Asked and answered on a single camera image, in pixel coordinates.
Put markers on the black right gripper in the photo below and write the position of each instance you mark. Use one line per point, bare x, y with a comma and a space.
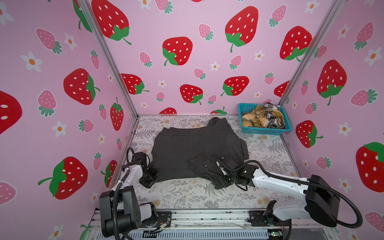
224, 183

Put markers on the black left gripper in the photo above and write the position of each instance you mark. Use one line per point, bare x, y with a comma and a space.
148, 184

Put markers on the dark grey pinstriped shirt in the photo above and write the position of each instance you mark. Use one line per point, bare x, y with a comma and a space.
193, 153

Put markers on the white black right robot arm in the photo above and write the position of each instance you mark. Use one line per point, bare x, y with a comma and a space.
311, 199

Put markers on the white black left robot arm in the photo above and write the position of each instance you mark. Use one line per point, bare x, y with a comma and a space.
119, 208

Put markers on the yellow plaid shirt in basket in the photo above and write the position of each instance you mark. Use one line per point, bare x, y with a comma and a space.
255, 118

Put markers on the grey white shirt in basket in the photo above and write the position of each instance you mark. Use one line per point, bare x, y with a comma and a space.
275, 117

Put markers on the teal plastic basket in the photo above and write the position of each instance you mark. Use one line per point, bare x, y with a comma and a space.
245, 108

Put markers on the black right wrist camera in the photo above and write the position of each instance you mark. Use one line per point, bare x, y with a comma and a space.
227, 164

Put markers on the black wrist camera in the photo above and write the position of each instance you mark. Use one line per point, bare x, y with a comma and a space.
141, 159
227, 164

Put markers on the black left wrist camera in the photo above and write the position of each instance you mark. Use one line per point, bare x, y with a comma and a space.
141, 159

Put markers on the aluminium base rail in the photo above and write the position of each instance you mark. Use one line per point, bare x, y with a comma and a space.
231, 224

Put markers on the aluminium left corner post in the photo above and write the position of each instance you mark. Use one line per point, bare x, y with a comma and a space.
108, 22

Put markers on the aluminium corner post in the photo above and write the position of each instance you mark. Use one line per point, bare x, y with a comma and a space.
108, 22
324, 27

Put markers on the aluminium right corner post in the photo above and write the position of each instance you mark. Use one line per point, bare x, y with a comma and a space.
324, 27

